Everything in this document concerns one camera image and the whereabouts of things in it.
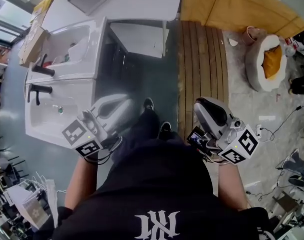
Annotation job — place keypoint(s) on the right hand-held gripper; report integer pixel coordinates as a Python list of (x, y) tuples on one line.
[(238, 144)]

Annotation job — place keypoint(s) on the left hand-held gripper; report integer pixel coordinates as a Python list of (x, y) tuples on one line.
[(82, 136)]

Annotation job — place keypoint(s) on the person's right forearm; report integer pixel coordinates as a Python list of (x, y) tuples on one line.
[(230, 186)]

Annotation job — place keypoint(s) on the person's left forearm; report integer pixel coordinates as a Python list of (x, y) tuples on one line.
[(82, 181)]

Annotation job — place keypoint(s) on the person's left black shoe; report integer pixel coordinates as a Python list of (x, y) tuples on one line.
[(149, 104)]

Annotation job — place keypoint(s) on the person's black shoe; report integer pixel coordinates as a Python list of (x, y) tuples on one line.
[(165, 129), (149, 104)]

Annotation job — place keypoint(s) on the person's black trousers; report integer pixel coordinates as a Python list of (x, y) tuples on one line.
[(148, 126)]

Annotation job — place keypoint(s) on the wooden slatted platform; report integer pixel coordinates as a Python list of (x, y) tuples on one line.
[(201, 71)]

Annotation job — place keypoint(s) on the person's right black shoe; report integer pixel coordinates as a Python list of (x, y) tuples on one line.
[(165, 129)]

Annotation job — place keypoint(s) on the white power strip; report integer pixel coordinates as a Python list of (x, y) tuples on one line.
[(259, 131)]

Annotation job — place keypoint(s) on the dark cabinet with white panel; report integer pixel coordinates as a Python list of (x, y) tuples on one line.
[(131, 51)]

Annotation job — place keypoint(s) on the grey round pet bed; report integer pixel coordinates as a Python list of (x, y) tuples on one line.
[(254, 69)]

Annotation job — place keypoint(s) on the white sink basin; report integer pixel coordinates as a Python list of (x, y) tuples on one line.
[(54, 124), (74, 46)]

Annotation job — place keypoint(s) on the black faucet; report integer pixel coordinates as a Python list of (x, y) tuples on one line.
[(40, 89), (42, 69)]

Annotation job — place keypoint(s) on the orange cushion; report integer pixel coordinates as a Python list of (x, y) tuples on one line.
[(272, 61)]

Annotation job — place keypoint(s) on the person's black printed t-shirt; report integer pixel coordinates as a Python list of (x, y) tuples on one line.
[(154, 184)]

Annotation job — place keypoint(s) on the pink pot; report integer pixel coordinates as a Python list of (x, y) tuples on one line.
[(250, 35)]

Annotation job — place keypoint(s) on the black bag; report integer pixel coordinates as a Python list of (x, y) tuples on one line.
[(302, 85)]

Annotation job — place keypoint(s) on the open cardboard box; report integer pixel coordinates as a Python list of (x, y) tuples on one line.
[(32, 46)]

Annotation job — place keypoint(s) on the white table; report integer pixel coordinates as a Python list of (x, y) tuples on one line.
[(146, 6)]

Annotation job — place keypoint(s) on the yellow quilted blanket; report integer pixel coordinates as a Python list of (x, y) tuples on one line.
[(242, 6)]

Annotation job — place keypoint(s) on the black chair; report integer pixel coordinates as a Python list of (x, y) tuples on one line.
[(6, 159)]

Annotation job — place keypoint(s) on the yellow flat cardboard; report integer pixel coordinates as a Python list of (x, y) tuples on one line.
[(42, 7)]

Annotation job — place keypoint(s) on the white paper bag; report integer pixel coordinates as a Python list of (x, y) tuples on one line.
[(29, 204)]

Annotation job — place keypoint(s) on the small black camera with screen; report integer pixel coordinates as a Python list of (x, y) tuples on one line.
[(195, 137)]

